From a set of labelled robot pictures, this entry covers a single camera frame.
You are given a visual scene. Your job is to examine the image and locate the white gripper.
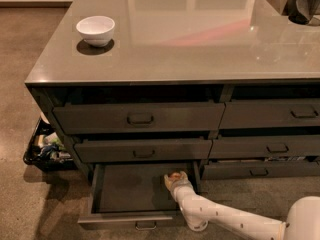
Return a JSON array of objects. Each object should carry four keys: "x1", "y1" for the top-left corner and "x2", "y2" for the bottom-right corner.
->
[{"x1": 164, "y1": 171, "x2": 193, "y2": 194}]

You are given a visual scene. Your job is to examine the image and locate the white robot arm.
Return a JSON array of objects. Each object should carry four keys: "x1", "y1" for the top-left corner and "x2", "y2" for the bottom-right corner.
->
[{"x1": 164, "y1": 171, "x2": 320, "y2": 240}]

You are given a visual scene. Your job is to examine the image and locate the middle left grey drawer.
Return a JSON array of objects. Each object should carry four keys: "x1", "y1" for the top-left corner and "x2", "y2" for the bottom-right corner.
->
[{"x1": 74, "y1": 138, "x2": 212, "y2": 163}]

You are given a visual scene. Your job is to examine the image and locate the grey drawer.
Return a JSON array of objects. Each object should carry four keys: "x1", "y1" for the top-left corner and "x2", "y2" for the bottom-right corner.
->
[
  {"x1": 220, "y1": 99, "x2": 320, "y2": 129},
  {"x1": 201, "y1": 161, "x2": 320, "y2": 180},
  {"x1": 53, "y1": 102, "x2": 225, "y2": 134},
  {"x1": 210, "y1": 135, "x2": 320, "y2": 159},
  {"x1": 74, "y1": 138, "x2": 212, "y2": 163}
]

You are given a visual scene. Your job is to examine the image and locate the bottom right grey drawer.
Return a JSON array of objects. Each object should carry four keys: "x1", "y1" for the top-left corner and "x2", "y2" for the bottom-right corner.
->
[{"x1": 201, "y1": 161, "x2": 320, "y2": 180}]

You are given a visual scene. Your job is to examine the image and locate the open bottom left drawer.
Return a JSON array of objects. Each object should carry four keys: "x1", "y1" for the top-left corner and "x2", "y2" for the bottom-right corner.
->
[{"x1": 78, "y1": 161, "x2": 201, "y2": 231}]

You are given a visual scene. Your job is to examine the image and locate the grey drawer cabinet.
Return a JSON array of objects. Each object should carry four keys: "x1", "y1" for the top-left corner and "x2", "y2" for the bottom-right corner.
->
[{"x1": 26, "y1": 0, "x2": 320, "y2": 177}]

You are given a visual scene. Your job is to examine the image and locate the top left grey drawer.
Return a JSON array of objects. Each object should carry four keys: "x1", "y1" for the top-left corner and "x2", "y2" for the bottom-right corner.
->
[{"x1": 53, "y1": 102, "x2": 225, "y2": 134}]

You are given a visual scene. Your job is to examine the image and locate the middle right grey drawer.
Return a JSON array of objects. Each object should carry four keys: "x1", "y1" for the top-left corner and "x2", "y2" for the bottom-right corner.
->
[{"x1": 210, "y1": 135, "x2": 320, "y2": 159}]

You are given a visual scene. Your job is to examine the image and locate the top right grey drawer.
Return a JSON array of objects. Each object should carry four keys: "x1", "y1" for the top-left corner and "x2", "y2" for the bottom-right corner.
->
[{"x1": 220, "y1": 99, "x2": 320, "y2": 129}]

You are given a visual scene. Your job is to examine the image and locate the black bin with clutter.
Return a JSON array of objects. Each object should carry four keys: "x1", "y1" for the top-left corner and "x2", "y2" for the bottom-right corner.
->
[{"x1": 23, "y1": 119, "x2": 77, "y2": 172}]

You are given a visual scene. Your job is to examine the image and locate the white ceramic bowl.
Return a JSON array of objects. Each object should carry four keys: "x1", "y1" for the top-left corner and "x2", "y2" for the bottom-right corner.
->
[{"x1": 76, "y1": 16, "x2": 115, "y2": 47}]

